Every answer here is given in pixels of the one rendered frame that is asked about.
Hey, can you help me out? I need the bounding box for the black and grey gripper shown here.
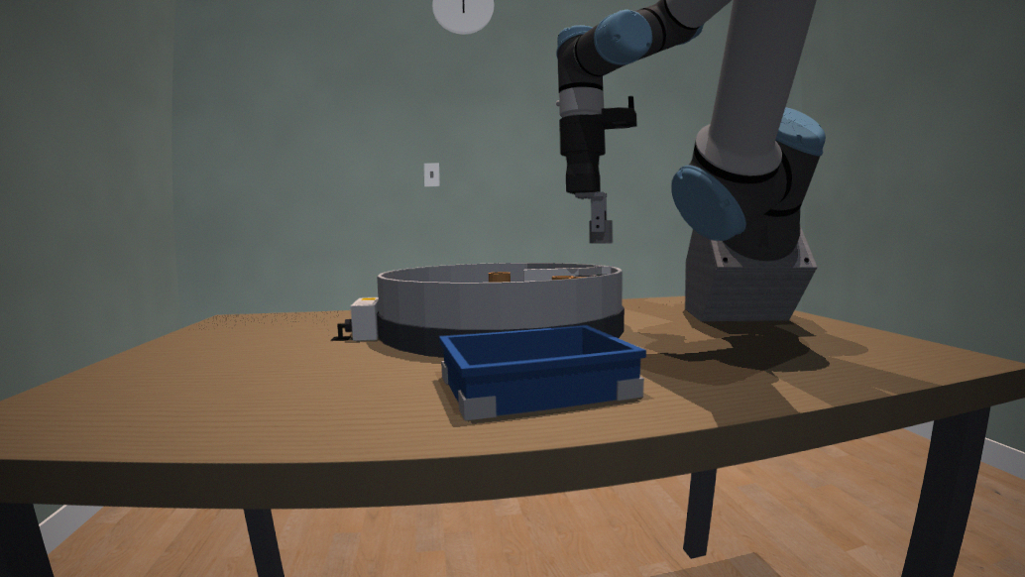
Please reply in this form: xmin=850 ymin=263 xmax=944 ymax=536
xmin=556 ymin=87 xmax=637 ymax=232

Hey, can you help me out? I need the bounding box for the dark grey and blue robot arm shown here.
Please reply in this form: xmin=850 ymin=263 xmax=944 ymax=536
xmin=556 ymin=0 xmax=826 ymax=261

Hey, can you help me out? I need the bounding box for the blue open crate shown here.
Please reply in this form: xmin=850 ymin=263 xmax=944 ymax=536
xmin=439 ymin=325 xmax=646 ymax=420

